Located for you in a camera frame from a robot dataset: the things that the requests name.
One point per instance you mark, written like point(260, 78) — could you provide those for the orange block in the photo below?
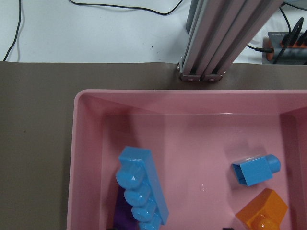
point(265, 212)

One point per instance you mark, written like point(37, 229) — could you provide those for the small blue block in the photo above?
point(252, 171)

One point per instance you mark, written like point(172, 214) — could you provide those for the long blue studded block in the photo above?
point(142, 189)

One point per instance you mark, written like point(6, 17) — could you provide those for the pink plastic box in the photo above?
point(194, 136)

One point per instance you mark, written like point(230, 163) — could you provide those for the purple block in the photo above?
point(123, 218)

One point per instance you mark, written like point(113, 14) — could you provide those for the grey orange usb hub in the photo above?
point(293, 54)

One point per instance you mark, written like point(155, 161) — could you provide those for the aluminium frame post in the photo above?
point(218, 32)

